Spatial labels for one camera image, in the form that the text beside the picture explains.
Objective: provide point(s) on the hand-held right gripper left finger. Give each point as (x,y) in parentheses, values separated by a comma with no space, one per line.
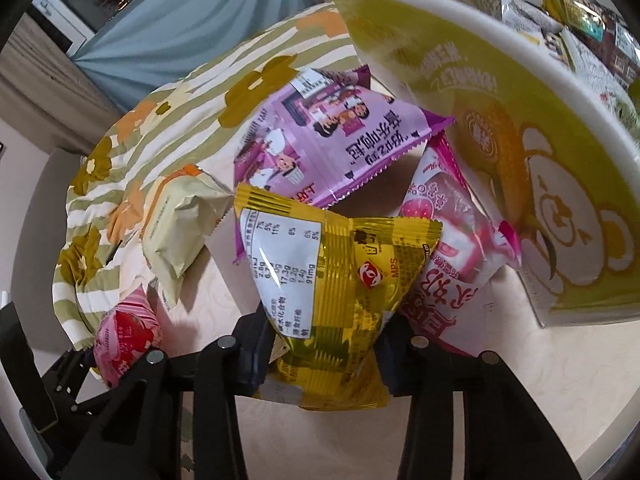
(250,360)

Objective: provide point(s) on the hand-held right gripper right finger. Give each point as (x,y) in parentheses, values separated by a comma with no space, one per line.
(395,360)

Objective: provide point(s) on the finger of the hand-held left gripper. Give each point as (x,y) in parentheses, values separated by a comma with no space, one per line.
(70,380)

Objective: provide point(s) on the pink striped snack packet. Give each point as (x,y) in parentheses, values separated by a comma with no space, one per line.
(125,335)

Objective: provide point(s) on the yellow foil snack packet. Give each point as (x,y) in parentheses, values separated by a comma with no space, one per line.
(325,270)

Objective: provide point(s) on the green cardboard box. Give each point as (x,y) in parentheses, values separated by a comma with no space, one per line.
(500,110)

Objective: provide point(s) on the pink and white snack packet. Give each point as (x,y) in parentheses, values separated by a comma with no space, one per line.
(460,240)

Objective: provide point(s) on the cream snack packet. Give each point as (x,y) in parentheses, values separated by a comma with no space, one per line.
(180,225)

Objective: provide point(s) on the white marbled table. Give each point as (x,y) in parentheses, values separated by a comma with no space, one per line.
(550,385)

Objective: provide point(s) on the floral striped blanket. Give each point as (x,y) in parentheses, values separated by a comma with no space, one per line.
(165,125)

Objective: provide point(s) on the beige curtain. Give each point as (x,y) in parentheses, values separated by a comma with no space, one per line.
(40,90)

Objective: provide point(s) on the blue cloth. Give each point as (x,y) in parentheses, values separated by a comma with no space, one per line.
(175,25)

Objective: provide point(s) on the window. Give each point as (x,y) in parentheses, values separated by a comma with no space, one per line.
(65,15)

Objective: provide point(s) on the large pale blue snack packet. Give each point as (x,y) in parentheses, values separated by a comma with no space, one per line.
(530,20)

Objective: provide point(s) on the dark green snack packet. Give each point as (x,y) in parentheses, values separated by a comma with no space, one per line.
(600,25)

